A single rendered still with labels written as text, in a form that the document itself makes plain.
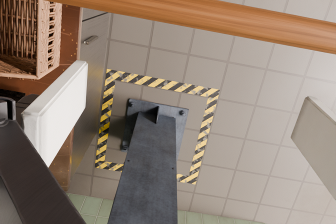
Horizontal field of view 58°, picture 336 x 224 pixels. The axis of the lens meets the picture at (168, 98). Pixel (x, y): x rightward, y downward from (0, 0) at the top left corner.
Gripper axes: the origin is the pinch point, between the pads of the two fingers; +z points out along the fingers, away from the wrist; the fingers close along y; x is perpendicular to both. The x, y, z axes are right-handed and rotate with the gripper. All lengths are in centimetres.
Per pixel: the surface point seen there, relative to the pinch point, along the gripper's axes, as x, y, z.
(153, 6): 3.7, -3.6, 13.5
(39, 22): -10, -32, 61
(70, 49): -20, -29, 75
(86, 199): -123, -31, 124
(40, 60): -20, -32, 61
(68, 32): -15, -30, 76
